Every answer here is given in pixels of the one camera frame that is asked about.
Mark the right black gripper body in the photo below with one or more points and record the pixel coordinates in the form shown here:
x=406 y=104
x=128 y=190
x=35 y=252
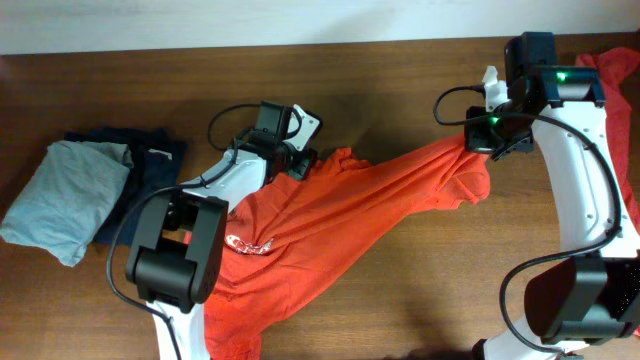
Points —
x=498 y=132

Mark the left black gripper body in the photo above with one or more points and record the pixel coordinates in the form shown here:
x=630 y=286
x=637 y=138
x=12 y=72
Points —
x=296 y=162

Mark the orange FRAM t-shirt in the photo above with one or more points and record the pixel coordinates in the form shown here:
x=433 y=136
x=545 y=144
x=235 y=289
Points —
x=287 y=243

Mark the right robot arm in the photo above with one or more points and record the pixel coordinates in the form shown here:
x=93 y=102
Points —
x=589 y=292

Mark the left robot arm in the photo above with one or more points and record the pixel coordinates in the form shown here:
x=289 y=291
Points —
x=176 y=253

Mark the navy folded garment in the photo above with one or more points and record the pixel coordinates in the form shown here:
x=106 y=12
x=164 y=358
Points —
x=157 y=161

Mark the red crumpled shirt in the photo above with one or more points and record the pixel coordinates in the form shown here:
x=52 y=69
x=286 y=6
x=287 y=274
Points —
x=613 y=67

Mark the grey folded shirt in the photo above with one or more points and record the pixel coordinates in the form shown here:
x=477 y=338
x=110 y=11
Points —
x=68 y=199

